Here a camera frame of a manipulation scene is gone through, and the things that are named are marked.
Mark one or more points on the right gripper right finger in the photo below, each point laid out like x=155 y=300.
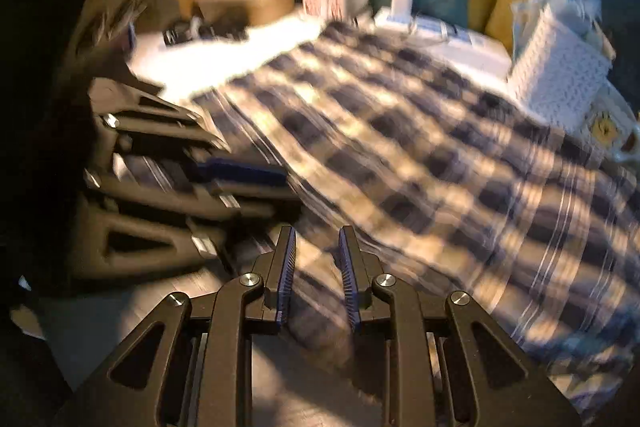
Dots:
x=440 y=360

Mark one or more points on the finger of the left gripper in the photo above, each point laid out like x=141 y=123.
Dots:
x=133 y=123
x=125 y=229

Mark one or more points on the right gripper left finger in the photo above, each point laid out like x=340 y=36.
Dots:
x=188 y=362

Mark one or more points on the plaid pants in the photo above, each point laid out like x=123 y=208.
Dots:
x=451 y=185

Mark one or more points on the white bear mug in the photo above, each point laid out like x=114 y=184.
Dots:
x=611 y=127

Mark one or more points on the white plastic basket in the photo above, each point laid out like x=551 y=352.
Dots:
x=559 y=73

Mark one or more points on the white power strip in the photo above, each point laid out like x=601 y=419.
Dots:
x=451 y=43

